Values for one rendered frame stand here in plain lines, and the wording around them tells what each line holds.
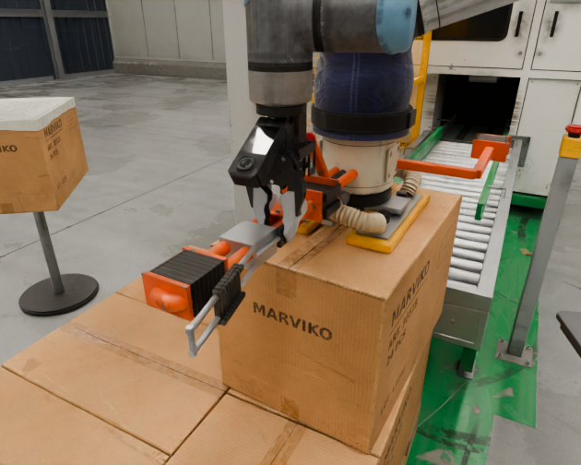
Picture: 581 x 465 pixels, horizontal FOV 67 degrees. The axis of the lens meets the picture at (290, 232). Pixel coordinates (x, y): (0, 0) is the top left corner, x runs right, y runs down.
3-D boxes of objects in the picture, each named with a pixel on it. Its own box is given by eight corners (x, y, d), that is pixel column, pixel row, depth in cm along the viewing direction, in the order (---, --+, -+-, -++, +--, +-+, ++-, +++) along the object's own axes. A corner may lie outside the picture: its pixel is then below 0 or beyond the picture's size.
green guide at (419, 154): (429, 135, 354) (430, 124, 350) (442, 137, 350) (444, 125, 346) (362, 199, 226) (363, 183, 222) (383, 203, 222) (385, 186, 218)
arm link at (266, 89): (294, 73, 56) (231, 70, 60) (294, 113, 58) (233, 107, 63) (322, 67, 64) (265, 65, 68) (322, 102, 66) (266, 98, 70)
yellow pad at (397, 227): (392, 195, 122) (394, 177, 120) (429, 201, 118) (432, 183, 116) (345, 244, 96) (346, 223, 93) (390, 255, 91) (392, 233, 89)
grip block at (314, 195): (298, 199, 92) (298, 172, 90) (341, 208, 88) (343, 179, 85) (278, 213, 86) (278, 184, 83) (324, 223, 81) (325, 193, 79)
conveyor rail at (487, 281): (509, 163, 335) (515, 138, 327) (516, 164, 333) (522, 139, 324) (466, 340, 150) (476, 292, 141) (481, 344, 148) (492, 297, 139)
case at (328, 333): (328, 279, 159) (333, 172, 142) (441, 313, 140) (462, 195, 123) (221, 384, 113) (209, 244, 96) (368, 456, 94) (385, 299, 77)
